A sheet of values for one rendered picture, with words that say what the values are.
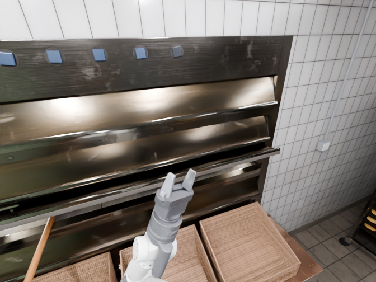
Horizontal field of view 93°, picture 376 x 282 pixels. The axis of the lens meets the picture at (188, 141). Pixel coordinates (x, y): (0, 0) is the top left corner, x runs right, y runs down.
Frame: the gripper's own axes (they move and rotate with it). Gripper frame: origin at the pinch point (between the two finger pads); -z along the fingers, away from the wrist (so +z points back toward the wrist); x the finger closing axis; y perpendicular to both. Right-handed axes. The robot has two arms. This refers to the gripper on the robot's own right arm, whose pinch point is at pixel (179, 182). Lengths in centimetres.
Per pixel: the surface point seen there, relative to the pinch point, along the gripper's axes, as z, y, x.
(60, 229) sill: 72, 64, 4
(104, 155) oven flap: 22, 58, -8
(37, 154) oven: 25, 68, 17
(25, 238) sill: 77, 71, 18
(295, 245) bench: 64, -35, -135
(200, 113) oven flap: -14, 34, -44
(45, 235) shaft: 70, 62, 11
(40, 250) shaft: 70, 54, 15
